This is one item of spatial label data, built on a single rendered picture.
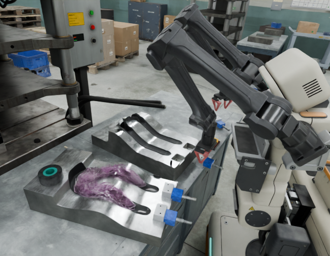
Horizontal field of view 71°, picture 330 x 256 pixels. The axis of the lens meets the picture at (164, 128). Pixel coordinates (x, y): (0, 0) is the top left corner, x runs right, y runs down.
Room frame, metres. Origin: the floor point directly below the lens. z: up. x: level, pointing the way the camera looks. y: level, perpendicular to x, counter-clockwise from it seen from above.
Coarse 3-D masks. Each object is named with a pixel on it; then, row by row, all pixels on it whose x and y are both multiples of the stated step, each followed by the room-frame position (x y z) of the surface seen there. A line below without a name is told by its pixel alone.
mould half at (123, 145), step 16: (112, 128) 1.07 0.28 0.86; (144, 128) 1.01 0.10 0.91; (160, 128) 1.06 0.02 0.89; (96, 144) 0.98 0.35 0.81; (112, 144) 0.92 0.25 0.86; (128, 144) 0.87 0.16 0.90; (160, 144) 0.92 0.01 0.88; (176, 144) 0.92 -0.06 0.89; (192, 144) 0.93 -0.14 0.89; (128, 160) 0.87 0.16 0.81; (144, 160) 0.82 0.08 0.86; (160, 160) 0.79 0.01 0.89; (192, 160) 0.91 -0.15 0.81; (176, 176) 0.77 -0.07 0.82
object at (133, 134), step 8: (128, 120) 1.04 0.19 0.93; (136, 120) 1.04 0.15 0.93; (144, 120) 1.06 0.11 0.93; (128, 128) 0.98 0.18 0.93; (152, 128) 1.03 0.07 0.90; (136, 136) 0.94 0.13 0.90; (160, 136) 1.00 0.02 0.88; (144, 144) 0.91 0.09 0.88; (160, 152) 0.86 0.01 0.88; (168, 152) 0.85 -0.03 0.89
